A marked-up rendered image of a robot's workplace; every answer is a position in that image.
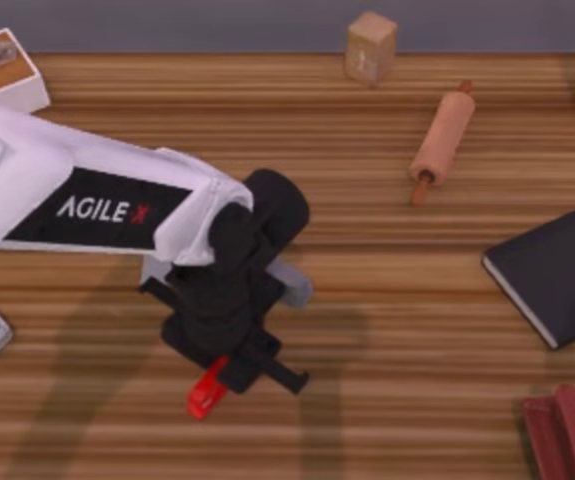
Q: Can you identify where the red small object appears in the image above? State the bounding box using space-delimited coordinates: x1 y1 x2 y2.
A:
185 355 232 422

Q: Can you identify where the dark red object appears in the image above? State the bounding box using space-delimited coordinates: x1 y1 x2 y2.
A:
520 382 575 480

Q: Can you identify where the white box with picture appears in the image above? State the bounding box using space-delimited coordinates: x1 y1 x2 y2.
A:
0 27 52 115

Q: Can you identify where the wooden rolling pin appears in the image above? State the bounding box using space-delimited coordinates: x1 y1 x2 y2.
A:
406 78 477 207

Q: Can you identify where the black book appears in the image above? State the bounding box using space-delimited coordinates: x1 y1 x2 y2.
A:
481 203 575 352

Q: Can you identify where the wooden block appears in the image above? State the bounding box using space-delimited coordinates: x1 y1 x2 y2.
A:
345 11 400 90

